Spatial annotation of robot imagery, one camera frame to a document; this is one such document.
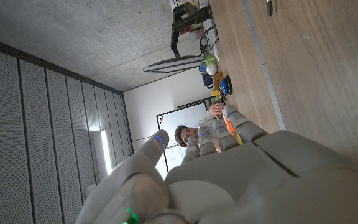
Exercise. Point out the small yellow cube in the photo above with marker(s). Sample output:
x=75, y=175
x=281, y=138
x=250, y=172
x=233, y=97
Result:
x=214, y=92

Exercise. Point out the white ball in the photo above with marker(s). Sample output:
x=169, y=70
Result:
x=211, y=69

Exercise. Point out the grey tape strip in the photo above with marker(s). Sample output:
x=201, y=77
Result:
x=261, y=59

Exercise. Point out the dark blue mug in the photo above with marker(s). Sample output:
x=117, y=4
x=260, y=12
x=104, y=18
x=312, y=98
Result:
x=207, y=81

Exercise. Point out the brown wooden block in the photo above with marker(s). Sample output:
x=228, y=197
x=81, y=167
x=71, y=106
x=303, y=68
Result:
x=218, y=79

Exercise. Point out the whiteboard with black frame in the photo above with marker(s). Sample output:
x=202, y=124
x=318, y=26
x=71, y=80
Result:
x=182, y=119

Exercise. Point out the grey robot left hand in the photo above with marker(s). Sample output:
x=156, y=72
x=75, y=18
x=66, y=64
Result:
x=244, y=186

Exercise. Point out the person in white shirt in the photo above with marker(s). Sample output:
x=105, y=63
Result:
x=185, y=134

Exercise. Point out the blue buzzer button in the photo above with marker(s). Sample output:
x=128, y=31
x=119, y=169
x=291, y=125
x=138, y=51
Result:
x=225, y=85

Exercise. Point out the green round toy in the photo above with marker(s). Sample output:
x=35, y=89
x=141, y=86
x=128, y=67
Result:
x=210, y=59

